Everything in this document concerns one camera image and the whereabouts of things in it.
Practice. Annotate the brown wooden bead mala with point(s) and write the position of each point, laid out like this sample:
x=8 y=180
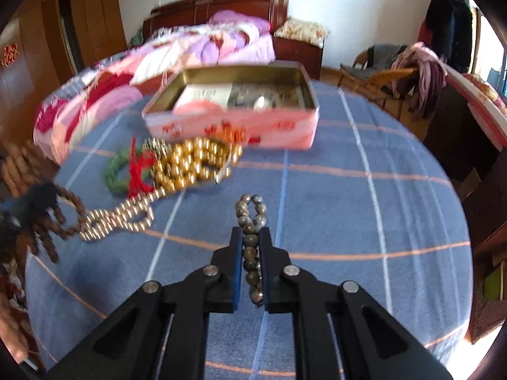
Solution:
x=33 y=215

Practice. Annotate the printed paper leaflet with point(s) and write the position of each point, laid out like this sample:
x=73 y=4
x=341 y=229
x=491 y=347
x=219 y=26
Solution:
x=207 y=98

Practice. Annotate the window with frame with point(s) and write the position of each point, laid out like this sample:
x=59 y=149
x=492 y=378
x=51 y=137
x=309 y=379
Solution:
x=489 y=54

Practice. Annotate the bed with pink sheet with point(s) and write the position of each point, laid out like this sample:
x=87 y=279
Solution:
x=245 y=47

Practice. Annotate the red tassel knot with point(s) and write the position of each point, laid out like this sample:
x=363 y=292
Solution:
x=141 y=161

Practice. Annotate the pink striped garment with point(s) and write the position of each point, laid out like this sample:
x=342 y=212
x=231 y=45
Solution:
x=432 y=75

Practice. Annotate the green jade bangle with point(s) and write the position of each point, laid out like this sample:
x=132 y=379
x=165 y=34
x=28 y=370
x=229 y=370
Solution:
x=116 y=173

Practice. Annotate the floral cloth on nightstand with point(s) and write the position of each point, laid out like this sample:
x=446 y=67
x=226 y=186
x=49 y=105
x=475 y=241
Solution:
x=309 y=32

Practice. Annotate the dark wooden nightstand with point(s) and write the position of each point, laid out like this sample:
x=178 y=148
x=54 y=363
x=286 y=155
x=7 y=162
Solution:
x=308 y=55

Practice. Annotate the wooden wardrobe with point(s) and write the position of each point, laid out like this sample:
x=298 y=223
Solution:
x=44 y=44

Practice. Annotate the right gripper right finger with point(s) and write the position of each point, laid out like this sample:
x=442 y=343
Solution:
x=339 y=331

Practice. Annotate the purple pillow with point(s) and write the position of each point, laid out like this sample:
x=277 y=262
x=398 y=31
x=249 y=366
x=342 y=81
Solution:
x=230 y=16

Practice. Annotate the dark wooden headboard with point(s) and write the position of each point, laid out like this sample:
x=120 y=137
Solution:
x=194 y=12

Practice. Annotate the blue plaid tablecloth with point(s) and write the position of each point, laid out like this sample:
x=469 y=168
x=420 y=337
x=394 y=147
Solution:
x=368 y=203

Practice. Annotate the patchwork pink red quilt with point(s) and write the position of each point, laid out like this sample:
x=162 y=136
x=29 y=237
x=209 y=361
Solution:
x=130 y=83

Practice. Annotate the pink metal tin box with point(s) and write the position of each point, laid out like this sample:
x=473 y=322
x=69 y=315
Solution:
x=269 y=129

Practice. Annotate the wicker chair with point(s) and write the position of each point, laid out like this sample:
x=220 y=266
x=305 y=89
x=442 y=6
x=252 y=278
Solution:
x=380 y=86

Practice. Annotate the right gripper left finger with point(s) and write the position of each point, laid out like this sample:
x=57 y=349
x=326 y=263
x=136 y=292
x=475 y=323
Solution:
x=160 y=331

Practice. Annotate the hanging black coats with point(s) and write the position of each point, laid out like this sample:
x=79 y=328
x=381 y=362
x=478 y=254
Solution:
x=448 y=31

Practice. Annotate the grey garment on chair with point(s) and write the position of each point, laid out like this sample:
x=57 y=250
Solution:
x=375 y=59

